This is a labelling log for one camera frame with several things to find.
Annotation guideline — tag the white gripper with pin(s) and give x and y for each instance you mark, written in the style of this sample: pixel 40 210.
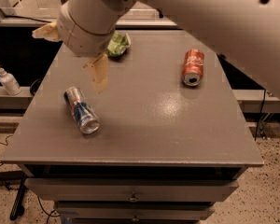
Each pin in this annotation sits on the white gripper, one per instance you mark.
pixel 78 38

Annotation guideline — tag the blue silver redbull can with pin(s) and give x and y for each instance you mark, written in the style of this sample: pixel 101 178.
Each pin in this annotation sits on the blue silver redbull can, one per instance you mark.
pixel 81 111

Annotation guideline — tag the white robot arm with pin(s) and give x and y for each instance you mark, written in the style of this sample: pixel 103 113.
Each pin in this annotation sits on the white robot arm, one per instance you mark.
pixel 245 32

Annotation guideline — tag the red cola can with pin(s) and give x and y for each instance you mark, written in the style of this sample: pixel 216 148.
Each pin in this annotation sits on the red cola can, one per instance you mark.
pixel 192 73

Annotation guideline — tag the crumpled green chip bag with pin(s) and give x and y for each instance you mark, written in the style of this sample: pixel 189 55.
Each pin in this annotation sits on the crumpled green chip bag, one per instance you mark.
pixel 118 44

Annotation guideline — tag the white pump dispenser bottle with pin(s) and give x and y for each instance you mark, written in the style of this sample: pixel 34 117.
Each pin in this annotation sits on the white pump dispenser bottle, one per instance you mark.
pixel 9 82

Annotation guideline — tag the grey drawer cabinet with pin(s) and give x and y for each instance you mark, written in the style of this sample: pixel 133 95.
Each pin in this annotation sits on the grey drawer cabinet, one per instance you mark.
pixel 152 126

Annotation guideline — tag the upper grey drawer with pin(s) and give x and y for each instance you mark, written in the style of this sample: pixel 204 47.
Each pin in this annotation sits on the upper grey drawer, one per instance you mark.
pixel 131 190

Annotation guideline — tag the grey drawer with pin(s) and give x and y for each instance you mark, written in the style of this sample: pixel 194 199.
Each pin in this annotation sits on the grey drawer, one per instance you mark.
pixel 131 190
pixel 134 211

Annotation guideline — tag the lower grey drawer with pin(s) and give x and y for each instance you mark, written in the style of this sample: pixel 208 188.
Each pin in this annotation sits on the lower grey drawer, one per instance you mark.
pixel 134 211

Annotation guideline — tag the black stand leg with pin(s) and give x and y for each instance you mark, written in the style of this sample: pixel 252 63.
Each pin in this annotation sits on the black stand leg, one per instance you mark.
pixel 18 209

